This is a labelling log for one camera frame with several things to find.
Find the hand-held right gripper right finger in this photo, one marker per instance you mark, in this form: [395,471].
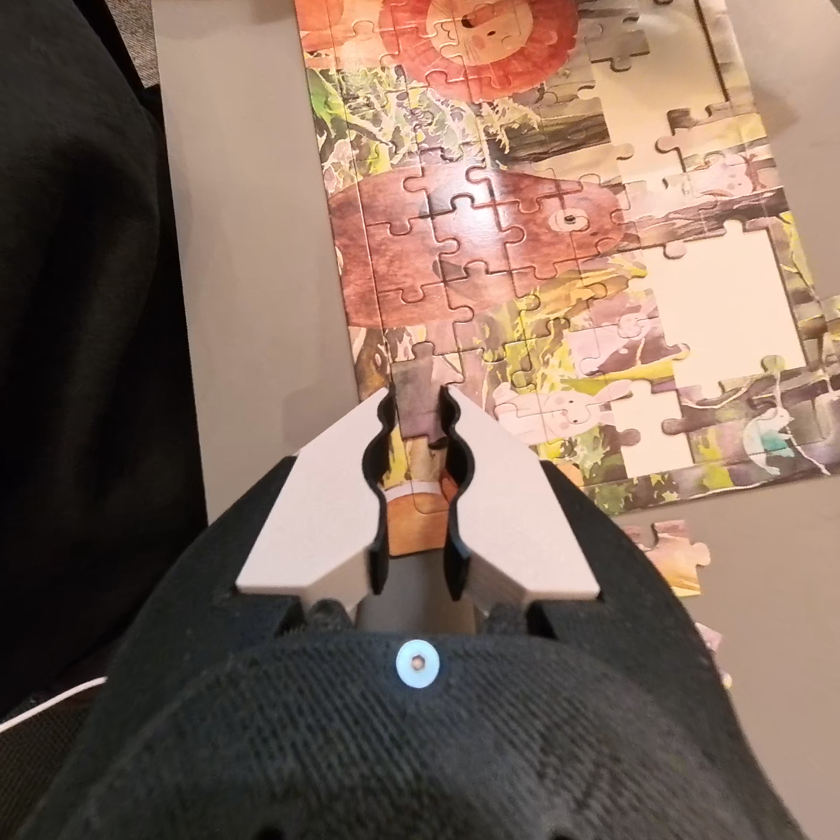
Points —
[525,525]

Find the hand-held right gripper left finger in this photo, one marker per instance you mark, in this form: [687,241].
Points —
[308,525]

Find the grey jigsaw piece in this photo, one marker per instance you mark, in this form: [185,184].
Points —
[420,407]

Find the pink jigsaw piece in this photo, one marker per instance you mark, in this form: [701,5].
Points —
[712,649]
[676,558]

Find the animal jigsaw puzzle board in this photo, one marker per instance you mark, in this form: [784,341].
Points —
[472,223]

